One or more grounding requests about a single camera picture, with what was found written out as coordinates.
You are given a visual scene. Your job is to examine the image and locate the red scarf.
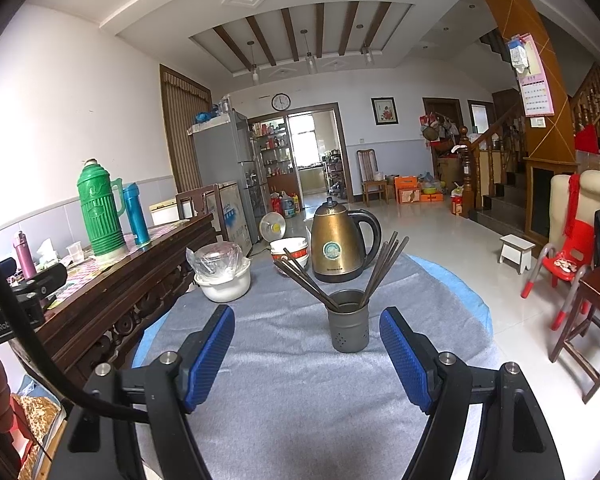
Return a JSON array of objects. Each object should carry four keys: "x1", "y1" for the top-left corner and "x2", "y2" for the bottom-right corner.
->
[{"x1": 564, "y1": 172, "x2": 581, "y2": 238}]

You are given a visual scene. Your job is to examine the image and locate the grey tablecloth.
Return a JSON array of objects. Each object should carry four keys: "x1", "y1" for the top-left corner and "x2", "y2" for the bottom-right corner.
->
[{"x1": 130, "y1": 252, "x2": 496, "y2": 480}]

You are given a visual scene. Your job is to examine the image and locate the clear plastic bag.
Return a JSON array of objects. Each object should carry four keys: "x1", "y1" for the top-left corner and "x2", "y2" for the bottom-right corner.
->
[{"x1": 186, "y1": 241, "x2": 246, "y2": 281}]

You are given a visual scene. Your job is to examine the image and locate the thick black cable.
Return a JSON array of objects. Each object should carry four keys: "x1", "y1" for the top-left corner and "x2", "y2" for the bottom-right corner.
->
[{"x1": 0, "y1": 237, "x2": 148, "y2": 423}]

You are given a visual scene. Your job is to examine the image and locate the pink wall calendar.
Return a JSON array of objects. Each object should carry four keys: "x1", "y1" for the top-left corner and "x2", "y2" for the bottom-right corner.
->
[{"x1": 505, "y1": 33, "x2": 555, "y2": 118}]

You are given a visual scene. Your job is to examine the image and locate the wooden stair railing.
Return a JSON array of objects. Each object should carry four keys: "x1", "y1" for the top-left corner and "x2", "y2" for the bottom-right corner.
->
[{"x1": 457, "y1": 105, "x2": 528, "y2": 221}]

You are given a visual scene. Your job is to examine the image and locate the tall wooden chair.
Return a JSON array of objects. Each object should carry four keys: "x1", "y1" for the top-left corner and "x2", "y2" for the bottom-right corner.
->
[{"x1": 356, "y1": 149, "x2": 388, "y2": 206}]

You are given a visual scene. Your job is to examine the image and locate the small white fan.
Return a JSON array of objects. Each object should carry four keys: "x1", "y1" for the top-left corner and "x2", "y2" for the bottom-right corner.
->
[{"x1": 259, "y1": 211, "x2": 287, "y2": 243}]

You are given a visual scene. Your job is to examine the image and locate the dark wooden chair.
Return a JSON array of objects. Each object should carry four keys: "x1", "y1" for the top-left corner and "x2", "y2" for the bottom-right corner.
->
[{"x1": 176, "y1": 184, "x2": 226, "y2": 241}]

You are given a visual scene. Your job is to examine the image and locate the purple water bottle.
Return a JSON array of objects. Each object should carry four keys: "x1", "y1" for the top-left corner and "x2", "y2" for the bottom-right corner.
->
[{"x1": 13, "y1": 231, "x2": 37, "y2": 279}]

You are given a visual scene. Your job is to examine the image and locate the white bowl with red band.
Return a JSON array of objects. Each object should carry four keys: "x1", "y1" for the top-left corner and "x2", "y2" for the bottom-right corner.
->
[
  {"x1": 271, "y1": 250, "x2": 310, "y2": 277},
  {"x1": 270, "y1": 237, "x2": 309, "y2": 256}
]

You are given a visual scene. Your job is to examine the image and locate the bundle of dark chopsticks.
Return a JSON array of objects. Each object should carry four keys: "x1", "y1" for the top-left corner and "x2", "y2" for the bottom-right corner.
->
[{"x1": 272, "y1": 231, "x2": 408, "y2": 311}]

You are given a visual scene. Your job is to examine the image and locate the blue table cover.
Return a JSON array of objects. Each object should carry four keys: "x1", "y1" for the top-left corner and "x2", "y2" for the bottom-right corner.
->
[{"x1": 132, "y1": 252, "x2": 496, "y2": 366}]

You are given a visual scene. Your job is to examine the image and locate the grey refrigerator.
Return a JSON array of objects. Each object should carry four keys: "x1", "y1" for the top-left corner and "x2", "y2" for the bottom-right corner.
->
[{"x1": 189, "y1": 109, "x2": 271, "y2": 246}]

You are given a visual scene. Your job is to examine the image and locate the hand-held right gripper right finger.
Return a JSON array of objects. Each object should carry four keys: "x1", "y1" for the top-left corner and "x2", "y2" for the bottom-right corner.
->
[{"x1": 379, "y1": 307, "x2": 551, "y2": 480}]

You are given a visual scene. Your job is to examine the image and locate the white plastic bowl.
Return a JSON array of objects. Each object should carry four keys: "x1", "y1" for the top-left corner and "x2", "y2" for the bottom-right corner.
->
[{"x1": 194, "y1": 260, "x2": 252, "y2": 303}]

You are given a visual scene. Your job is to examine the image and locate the checkered table mat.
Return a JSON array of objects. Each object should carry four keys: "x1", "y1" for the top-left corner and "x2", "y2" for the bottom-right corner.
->
[{"x1": 40, "y1": 222, "x2": 191, "y2": 306}]

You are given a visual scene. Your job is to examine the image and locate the framed wall picture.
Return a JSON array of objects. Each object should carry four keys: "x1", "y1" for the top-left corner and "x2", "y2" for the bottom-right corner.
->
[{"x1": 371, "y1": 97, "x2": 397, "y2": 126}]

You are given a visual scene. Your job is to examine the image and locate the blue thermos flask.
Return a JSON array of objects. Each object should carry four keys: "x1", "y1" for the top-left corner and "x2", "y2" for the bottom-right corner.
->
[{"x1": 122, "y1": 182, "x2": 151, "y2": 246}]

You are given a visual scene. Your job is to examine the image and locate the red white container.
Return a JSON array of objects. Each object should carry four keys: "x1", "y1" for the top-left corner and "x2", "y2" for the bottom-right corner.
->
[{"x1": 450, "y1": 185, "x2": 470, "y2": 217}]

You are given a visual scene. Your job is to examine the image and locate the brown curtain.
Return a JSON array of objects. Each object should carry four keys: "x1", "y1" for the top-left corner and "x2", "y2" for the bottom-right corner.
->
[{"x1": 160, "y1": 64, "x2": 212, "y2": 193}]

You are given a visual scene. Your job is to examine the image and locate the red plastic chair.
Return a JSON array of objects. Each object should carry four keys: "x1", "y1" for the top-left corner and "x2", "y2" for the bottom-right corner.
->
[{"x1": 522, "y1": 217, "x2": 596, "y2": 331}]

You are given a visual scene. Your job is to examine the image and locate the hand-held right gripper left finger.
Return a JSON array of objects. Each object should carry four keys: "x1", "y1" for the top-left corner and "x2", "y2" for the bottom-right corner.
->
[{"x1": 67, "y1": 304, "x2": 236, "y2": 480}]

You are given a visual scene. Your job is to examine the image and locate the dark wooden sideboard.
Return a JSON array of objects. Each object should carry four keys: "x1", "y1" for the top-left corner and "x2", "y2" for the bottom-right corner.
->
[{"x1": 7, "y1": 212, "x2": 221, "y2": 396}]

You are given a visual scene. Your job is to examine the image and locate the shelf with bottles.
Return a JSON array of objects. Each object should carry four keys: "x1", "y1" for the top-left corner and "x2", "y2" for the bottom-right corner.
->
[{"x1": 252, "y1": 120, "x2": 296, "y2": 196}]

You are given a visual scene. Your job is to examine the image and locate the orange cardboard box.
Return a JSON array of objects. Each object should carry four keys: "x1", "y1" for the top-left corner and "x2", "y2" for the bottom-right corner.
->
[{"x1": 394, "y1": 175, "x2": 421, "y2": 205}]

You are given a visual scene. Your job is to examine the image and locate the white chest freezer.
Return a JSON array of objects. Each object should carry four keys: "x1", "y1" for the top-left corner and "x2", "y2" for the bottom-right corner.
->
[{"x1": 205, "y1": 182, "x2": 253, "y2": 256}]

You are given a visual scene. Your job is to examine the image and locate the white plastic bag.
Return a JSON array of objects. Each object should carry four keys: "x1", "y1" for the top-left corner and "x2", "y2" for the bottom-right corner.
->
[{"x1": 36, "y1": 239, "x2": 61, "y2": 266}]

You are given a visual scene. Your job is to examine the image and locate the dark wooden door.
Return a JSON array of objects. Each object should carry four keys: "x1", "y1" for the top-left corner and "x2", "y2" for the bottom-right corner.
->
[{"x1": 422, "y1": 97, "x2": 463, "y2": 161}]

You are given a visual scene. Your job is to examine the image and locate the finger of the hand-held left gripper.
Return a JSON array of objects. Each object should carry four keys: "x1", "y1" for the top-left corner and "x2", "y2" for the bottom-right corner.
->
[{"x1": 0, "y1": 257, "x2": 68, "y2": 306}]

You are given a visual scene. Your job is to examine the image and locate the leopard patterned bag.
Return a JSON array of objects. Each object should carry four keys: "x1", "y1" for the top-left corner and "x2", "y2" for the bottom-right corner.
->
[{"x1": 10, "y1": 394, "x2": 61, "y2": 480}]

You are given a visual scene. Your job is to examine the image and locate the golden electric kettle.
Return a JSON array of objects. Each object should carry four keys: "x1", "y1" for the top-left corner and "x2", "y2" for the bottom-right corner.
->
[{"x1": 310, "y1": 198, "x2": 382, "y2": 283}]

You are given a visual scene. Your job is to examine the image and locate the small white stool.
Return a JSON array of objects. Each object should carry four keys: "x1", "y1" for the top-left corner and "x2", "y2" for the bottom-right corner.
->
[{"x1": 498, "y1": 234, "x2": 537, "y2": 275}]

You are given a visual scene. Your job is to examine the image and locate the grey metal utensil holder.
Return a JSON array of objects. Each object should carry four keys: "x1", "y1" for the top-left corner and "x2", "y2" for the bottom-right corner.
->
[{"x1": 327, "y1": 289, "x2": 370, "y2": 353}]

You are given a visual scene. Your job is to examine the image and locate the green thermos flask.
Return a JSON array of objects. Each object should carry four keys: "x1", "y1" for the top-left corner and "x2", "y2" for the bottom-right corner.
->
[{"x1": 77, "y1": 159, "x2": 127, "y2": 261}]

